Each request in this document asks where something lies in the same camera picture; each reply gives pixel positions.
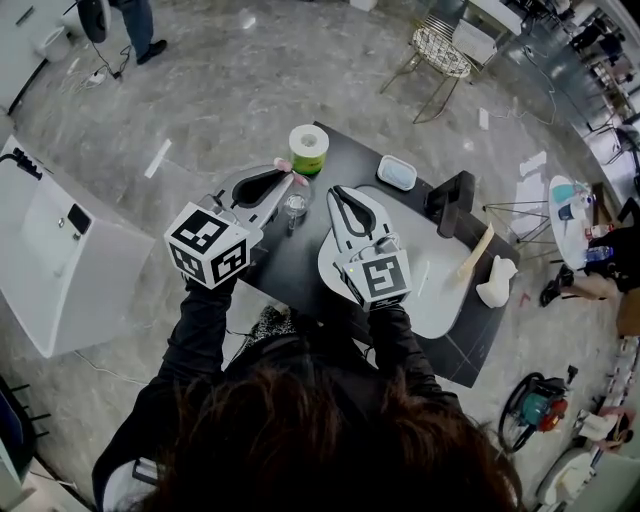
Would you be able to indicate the person's right forearm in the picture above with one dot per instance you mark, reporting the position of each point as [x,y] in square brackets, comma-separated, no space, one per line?
[395,345]

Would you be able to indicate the black round fan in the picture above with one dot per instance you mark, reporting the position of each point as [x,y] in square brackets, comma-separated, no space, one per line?
[95,17]

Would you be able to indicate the black sink faucet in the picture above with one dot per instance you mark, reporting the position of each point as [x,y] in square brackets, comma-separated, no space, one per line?
[450,200]

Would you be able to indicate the white folded towel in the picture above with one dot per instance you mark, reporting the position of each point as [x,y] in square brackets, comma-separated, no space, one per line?
[495,285]

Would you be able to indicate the black bathtub panel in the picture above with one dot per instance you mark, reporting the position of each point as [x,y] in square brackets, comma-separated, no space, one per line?
[79,218]

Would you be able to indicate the blue and white mug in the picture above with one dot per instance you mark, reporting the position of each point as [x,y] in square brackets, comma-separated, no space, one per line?
[566,211]

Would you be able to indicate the white soap dish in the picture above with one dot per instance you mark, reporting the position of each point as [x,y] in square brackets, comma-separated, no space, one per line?
[396,172]

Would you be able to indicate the black bathtub faucet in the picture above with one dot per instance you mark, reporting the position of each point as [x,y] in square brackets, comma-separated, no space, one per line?
[25,162]

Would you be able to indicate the person's speckled skirt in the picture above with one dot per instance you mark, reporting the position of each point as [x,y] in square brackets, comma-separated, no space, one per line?
[272,325]

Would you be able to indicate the white bathtub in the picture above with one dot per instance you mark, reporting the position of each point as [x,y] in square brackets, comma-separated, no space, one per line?
[55,280]

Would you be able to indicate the white sink basin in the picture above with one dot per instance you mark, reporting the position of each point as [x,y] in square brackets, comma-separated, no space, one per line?
[435,280]

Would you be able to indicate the clear glass cup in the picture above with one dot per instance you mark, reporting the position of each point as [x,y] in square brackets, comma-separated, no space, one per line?
[298,205]

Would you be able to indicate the dark vanity cabinet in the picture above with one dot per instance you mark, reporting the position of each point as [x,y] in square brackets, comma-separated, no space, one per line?
[300,250]

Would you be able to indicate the white slatted box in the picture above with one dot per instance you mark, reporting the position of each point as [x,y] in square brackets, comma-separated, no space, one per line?
[475,42]

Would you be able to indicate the light wooden comb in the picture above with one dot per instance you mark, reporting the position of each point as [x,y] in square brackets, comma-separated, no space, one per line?
[475,255]

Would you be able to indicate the red label bottle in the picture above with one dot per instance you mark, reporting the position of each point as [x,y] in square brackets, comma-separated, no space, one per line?
[597,231]

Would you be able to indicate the white paper strip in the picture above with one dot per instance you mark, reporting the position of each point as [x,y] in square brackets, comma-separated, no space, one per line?
[158,159]

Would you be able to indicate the clear water bottle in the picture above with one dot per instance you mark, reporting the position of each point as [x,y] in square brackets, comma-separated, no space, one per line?
[599,253]

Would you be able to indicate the white power strip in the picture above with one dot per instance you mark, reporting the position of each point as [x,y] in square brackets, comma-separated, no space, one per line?
[96,78]

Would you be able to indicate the white round side table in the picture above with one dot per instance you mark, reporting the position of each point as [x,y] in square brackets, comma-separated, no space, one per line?
[570,235]

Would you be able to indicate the blue chair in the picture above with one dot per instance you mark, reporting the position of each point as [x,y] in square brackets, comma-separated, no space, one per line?
[12,430]

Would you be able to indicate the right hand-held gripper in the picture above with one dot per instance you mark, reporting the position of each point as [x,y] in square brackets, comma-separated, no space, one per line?
[382,277]

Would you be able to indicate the person's left forearm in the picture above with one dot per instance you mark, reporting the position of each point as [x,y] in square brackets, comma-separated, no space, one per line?
[205,325]

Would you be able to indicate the teal pouch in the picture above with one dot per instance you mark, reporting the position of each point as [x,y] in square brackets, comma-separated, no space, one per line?
[566,191]

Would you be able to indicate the green wrapped paper roll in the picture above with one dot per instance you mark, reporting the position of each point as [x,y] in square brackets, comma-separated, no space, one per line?
[308,150]

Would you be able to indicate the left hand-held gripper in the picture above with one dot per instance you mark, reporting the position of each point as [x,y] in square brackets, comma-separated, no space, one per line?
[200,230]

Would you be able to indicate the teal and red vacuum cleaner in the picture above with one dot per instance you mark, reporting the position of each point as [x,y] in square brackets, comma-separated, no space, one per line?
[537,410]

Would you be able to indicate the person's black top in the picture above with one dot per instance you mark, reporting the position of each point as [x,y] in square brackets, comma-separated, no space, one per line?
[300,350]

